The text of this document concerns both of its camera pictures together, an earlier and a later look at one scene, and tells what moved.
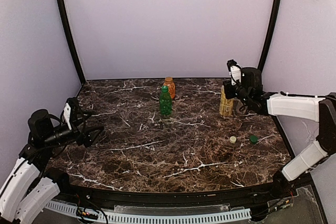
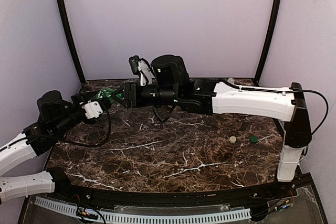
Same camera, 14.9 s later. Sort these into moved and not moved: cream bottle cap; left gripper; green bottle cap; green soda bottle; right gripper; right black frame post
Moved: green soda bottle; right gripper; left gripper
Not moved: right black frame post; green bottle cap; cream bottle cap
